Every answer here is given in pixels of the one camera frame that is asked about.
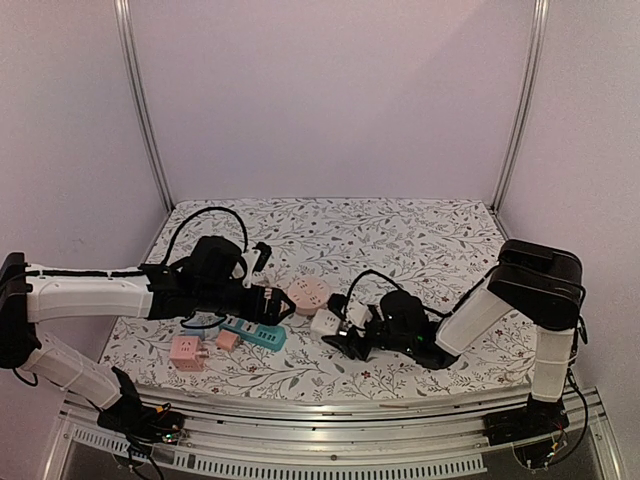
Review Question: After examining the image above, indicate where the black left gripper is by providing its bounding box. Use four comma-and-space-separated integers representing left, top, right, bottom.
195, 281, 295, 325

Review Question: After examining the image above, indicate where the white cube socket adapter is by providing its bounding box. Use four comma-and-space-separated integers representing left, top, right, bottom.
310, 302, 373, 338

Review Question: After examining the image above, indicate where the pink round power socket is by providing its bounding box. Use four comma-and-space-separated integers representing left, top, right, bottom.
287, 276, 331, 316

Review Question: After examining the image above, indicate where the orange usb charger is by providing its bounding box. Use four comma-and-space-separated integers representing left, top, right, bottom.
215, 329, 242, 352

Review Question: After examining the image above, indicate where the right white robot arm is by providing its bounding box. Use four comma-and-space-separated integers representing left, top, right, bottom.
320, 239, 586, 436

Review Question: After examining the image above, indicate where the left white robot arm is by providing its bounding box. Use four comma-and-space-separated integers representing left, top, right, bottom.
1, 236, 296, 434

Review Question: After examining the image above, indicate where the teal power strip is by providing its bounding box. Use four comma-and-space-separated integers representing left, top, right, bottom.
220, 318, 287, 352

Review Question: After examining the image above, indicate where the floral patterned table mat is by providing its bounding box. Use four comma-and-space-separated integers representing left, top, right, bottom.
101, 198, 536, 403

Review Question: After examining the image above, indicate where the light blue usb charger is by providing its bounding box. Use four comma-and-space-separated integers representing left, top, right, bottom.
183, 325, 206, 340

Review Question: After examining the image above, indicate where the pink cube socket adapter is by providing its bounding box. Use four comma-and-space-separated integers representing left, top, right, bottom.
169, 336, 209, 373

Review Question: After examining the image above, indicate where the aluminium front rail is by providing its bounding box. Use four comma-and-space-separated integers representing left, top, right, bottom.
44, 387, 626, 480

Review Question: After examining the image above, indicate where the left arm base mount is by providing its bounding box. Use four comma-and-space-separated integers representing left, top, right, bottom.
97, 367, 186, 444

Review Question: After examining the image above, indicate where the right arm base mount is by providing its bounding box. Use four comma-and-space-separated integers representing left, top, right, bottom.
482, 395, 569, 446

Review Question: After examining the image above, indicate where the left aluminium frame post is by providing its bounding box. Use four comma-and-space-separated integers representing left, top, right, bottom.
113, 0, 175, 213

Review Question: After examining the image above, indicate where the aluminium frame post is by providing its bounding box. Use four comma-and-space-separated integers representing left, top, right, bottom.
113, 0, 175, 213
490, 0, 550, 216

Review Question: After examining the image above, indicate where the right aluminium frame post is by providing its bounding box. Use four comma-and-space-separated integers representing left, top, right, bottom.
490, 0, 550, 216

